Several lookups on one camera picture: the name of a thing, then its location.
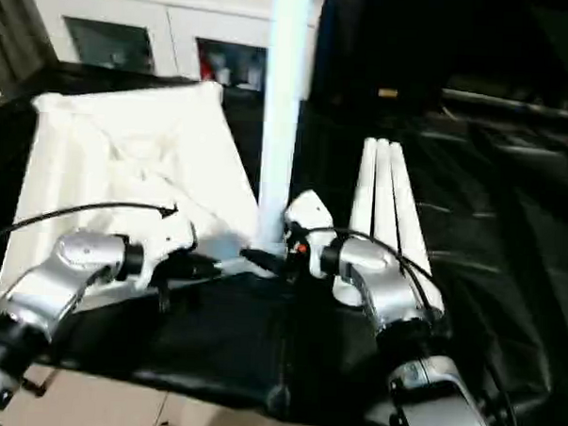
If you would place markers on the white sideboard cabinet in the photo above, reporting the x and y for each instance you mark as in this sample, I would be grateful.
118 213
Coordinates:
146 18

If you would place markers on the grey curtain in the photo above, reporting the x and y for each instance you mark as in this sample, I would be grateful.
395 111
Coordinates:
14 26

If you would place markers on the dark metal rail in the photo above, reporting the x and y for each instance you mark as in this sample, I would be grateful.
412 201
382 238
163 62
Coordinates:
515 103

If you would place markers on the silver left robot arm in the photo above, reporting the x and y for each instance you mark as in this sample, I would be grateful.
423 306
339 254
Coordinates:
59 278

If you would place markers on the red bottle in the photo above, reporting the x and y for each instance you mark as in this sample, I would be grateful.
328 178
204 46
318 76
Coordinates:
205 63

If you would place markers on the white plastic table top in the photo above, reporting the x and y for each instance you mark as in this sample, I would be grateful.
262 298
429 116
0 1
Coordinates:
126 159

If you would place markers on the black plastic mat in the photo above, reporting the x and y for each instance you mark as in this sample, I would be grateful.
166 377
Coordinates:
236 338

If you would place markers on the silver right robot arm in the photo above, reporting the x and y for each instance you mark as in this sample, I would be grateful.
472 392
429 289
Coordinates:
384 283

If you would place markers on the small tan label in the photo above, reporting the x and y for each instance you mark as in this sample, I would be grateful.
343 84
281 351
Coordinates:
387 92

